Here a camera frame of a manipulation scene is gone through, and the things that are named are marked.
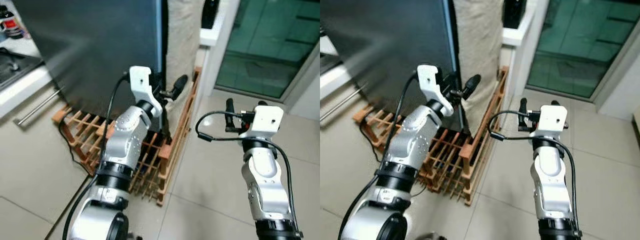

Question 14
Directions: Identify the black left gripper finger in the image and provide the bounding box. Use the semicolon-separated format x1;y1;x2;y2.
460;73;482;101
169;74;189;100

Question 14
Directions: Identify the beige curtain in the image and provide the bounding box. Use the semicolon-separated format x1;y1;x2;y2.
452;0;505;137
166;0;206;103

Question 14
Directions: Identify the white shelf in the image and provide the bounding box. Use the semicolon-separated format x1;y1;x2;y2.
199;26;226;49
501;26;531;48

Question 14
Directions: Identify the wooden wine rack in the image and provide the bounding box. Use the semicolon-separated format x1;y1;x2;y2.
51;66;202;207
351;66;509;207

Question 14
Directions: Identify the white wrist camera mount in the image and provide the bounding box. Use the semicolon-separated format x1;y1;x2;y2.
416;63;455;119
529;104;569;139
128;65;164;119
238;104;284;140

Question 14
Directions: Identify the green glass door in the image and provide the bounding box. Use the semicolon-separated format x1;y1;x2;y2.
214;0;321;101
524;0;640;99

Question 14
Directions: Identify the dark stove top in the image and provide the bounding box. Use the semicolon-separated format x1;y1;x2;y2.
0;47;45;92
320;52;343;76

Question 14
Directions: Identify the dark bottle with red label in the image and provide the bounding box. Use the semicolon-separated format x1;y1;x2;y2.
0;4;24;40

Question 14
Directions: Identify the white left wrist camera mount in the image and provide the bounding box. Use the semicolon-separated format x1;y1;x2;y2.
416;63;455;119
128;65;164;119

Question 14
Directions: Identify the black floor power cord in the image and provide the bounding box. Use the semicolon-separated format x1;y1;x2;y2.
359;122;383;163
58;121;97;177

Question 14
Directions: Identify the silver drawer handle bar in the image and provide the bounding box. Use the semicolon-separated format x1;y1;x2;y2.
14;86;67;126
320;82;369;122

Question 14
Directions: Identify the white kitchen counter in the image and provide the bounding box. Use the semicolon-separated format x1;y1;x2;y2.
320;35;368;101
0;37;67;121

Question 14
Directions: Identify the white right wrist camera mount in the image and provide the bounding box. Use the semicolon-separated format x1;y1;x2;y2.
238;104;284;140
529;104;569;139

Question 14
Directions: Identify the black appliance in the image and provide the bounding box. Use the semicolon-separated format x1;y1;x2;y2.
502;0;528;30
201;0;221;30

